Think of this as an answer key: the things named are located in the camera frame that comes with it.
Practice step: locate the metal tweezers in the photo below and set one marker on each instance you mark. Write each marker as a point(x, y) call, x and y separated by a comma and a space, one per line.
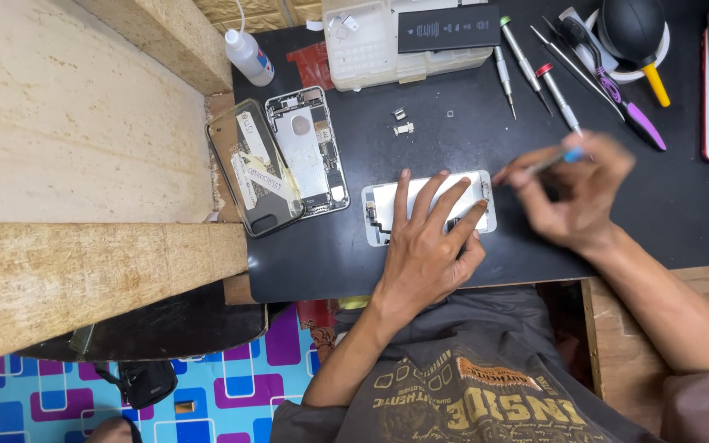
point(576, 71)

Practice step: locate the person's right fingers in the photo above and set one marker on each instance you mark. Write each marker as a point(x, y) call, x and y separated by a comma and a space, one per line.
point(524, 175)

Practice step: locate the person's grey printed shirt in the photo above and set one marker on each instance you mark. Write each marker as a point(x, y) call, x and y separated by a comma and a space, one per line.
point(471, 381)

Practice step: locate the black air blower yellow nozzle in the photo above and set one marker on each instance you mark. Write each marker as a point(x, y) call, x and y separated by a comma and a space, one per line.
point(631, 28)

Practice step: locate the green-capped silver screwdriver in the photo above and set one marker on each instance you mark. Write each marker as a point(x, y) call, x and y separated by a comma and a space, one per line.
point(522, 58)

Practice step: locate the blue-tipped silver screwdriver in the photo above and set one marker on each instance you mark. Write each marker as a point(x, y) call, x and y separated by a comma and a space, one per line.
point(567, 156)

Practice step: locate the black phone battery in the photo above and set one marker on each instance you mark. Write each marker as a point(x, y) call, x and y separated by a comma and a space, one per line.
point(450, 28)

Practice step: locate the person's left hand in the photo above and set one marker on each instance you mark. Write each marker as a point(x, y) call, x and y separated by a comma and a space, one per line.
point(422, 258)

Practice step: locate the clear phone case with labels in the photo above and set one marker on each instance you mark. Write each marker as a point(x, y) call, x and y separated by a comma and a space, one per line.
point(250, 166)

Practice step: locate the white squeeze bottle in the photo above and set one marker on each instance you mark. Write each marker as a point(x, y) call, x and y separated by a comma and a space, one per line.
point(250, 56)

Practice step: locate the small square metal bracket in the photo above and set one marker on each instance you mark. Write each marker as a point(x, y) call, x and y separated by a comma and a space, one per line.
point(399, 114)

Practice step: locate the white phone screen assembly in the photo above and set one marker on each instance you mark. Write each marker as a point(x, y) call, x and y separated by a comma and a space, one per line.
point(385, 203)

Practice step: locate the blue purple patterned floor mat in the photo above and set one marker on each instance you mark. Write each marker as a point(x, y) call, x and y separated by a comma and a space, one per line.
point(237, 387)

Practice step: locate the black work mat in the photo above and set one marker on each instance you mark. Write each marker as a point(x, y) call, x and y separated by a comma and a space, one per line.
point(668, 197)

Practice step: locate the white tape roll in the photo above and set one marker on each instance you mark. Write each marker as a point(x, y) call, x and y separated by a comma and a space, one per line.
point(622, 75)

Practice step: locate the wooden table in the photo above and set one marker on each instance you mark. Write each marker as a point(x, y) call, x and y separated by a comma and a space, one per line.
point(637, 369)

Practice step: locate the red plastic sheet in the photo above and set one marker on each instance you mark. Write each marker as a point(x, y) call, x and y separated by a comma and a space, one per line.
point(312, 64)

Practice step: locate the red patterned cloth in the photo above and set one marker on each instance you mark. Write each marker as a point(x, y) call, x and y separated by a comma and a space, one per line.
point(317, 326)

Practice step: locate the person's right hand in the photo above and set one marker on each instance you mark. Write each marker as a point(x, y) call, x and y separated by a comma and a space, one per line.
point(582, 191)

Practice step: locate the wooden bench partition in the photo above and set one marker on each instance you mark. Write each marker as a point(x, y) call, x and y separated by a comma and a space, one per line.
point(83, 154)

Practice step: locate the small gold object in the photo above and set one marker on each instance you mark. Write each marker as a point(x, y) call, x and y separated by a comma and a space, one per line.
point(184, 407)

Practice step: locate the red-capped silver screwdriver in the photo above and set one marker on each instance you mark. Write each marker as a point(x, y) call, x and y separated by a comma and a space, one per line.
point(557, 95)

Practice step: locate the plain silver screwdriver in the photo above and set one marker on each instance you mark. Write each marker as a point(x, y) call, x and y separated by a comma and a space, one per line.
point(503, 75)

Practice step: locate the open silver phone chassis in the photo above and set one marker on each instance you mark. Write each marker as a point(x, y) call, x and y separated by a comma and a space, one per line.
point(305, 147)

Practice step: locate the long small metal bracket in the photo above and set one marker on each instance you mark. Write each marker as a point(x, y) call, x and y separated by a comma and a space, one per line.
point(403, 128)

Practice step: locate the black and purple brush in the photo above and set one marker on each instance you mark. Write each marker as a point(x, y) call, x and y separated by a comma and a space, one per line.
point(607, 80)

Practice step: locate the white plastic parts organizer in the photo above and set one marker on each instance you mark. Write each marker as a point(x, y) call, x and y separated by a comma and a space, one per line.
point(364, 55)

